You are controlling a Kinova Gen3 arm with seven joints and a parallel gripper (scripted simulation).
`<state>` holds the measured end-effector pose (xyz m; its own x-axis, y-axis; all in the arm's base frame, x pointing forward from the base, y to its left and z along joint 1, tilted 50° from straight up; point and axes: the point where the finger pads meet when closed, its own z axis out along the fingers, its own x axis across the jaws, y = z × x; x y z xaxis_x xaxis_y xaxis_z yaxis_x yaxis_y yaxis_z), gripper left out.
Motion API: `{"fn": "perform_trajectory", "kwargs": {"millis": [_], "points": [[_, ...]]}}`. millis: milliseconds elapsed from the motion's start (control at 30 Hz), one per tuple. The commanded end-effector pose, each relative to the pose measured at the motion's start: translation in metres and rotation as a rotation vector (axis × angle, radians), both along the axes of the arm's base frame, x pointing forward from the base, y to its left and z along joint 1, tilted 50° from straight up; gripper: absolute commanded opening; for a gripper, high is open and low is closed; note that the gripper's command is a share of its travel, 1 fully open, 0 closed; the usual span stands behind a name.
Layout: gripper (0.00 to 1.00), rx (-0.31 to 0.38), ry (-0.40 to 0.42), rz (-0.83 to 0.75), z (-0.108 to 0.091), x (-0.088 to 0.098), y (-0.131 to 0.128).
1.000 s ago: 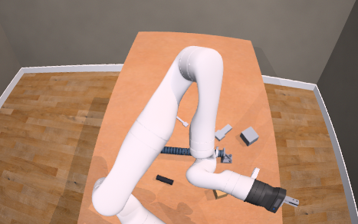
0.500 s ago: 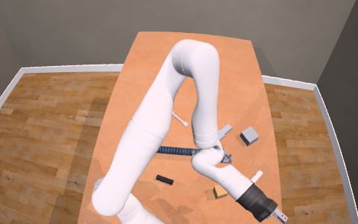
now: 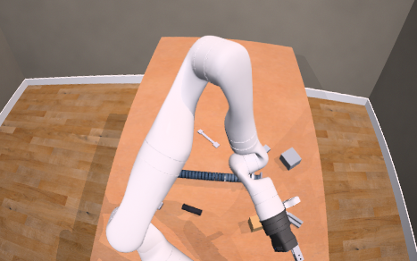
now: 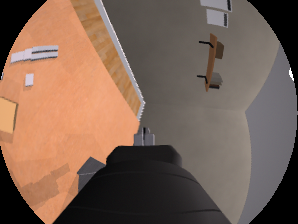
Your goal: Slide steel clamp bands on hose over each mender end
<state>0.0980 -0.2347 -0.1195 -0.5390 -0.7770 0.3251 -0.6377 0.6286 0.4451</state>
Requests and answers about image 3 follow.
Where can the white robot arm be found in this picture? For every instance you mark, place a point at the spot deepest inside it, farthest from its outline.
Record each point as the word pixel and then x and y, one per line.
pixel 168 145

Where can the dark blue ribbed hose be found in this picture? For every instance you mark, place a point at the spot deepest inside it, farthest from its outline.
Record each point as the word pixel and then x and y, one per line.
pixel 208 176

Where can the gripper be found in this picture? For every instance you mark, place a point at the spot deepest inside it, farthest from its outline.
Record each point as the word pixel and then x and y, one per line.
pixel 275 222

